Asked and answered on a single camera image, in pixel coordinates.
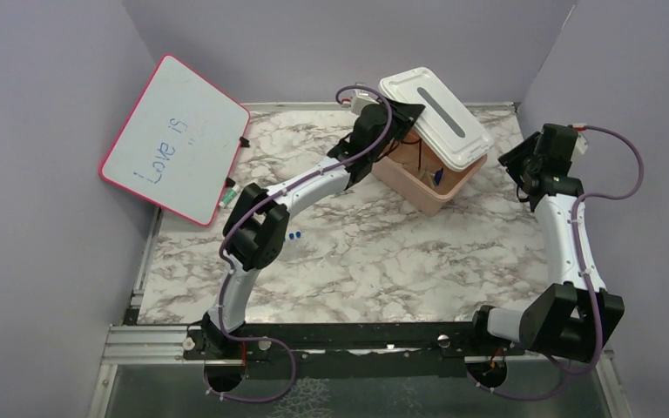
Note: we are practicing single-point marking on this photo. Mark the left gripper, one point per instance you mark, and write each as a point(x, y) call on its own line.
point(404, 112)

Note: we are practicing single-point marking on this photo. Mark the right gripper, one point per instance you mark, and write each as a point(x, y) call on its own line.
point(513, 158)

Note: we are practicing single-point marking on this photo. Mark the black wire tripod stand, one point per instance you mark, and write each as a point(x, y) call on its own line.
point(419, 155)

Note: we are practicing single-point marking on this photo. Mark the white plastic lid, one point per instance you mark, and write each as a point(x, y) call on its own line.
point(446, 125)

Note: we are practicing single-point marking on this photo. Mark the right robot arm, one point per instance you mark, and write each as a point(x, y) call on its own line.
point(575, 316)

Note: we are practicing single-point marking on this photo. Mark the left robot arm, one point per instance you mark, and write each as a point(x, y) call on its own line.
point(255, 231)

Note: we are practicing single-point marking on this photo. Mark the pink plastic bin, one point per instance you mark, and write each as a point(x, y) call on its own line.
point(399, 172)

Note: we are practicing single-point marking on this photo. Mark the green whiteboard marker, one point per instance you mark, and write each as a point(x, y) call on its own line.
point(229, 195)

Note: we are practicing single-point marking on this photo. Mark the pink-framed whiteboard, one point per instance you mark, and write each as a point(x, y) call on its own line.
point(179, 144)

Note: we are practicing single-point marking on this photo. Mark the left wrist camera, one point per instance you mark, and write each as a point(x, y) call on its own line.
point(358, 100)

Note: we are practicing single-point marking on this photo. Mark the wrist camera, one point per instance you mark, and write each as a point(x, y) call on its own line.
point(581, 143)
point(358, 100)

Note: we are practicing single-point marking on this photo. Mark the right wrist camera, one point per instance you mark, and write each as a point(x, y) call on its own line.
point(581, 143)

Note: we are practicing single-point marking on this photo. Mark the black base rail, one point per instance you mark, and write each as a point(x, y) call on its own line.
point(275, 352)

